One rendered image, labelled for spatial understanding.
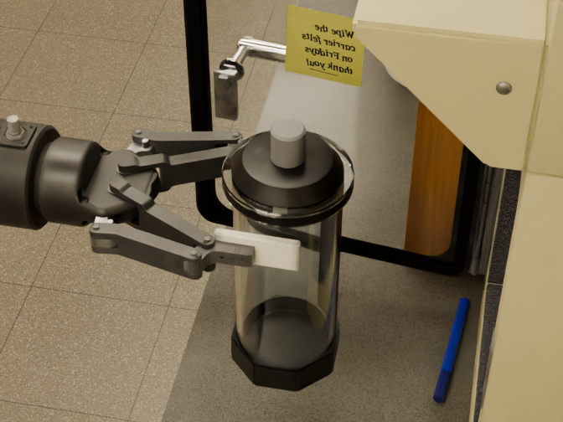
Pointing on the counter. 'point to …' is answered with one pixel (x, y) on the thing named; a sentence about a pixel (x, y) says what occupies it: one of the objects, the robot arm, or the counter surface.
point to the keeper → (488, 367)
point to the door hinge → (492, 191)
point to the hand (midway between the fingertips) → (281, 211)
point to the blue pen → (451, 351)
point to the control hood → (467, 65)
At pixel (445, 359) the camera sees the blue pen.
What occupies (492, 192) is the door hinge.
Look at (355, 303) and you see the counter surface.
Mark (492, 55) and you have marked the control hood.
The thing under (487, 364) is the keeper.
